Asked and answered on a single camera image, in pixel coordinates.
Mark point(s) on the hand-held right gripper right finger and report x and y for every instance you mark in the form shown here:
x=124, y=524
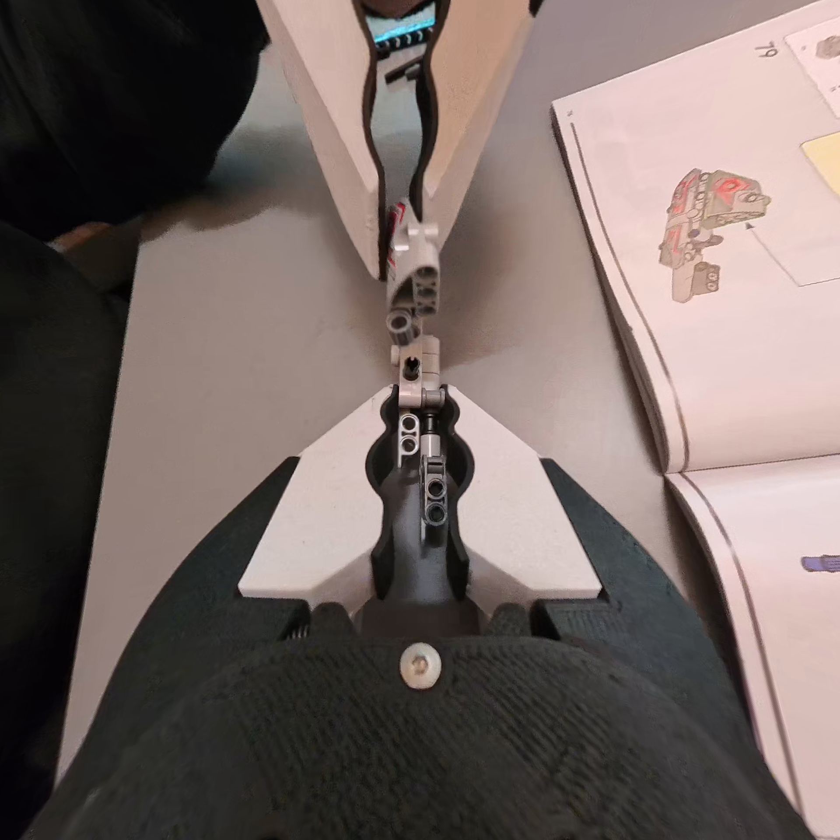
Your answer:
x=531, y=525

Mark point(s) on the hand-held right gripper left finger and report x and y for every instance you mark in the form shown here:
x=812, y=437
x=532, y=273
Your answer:
x=308, y=525

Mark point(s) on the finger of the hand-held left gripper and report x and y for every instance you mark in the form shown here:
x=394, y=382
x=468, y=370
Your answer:
x=321, y=98
x=479, y=79

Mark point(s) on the small grey connector assembly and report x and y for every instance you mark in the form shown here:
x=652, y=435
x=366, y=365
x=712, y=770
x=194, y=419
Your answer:
x=420, y=387

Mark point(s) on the curved grey red-sticker panel piece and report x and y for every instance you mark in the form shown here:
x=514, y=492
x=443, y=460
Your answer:
x=417, y=262

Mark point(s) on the grey desk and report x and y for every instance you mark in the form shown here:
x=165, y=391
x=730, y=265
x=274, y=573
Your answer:
x=229, y=361

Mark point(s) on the open instruction booklet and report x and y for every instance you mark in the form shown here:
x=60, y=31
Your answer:
x=722, y=361

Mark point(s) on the operator left arm black sleeve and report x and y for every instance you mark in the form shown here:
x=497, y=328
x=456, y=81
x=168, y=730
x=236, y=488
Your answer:
x=39, y=459

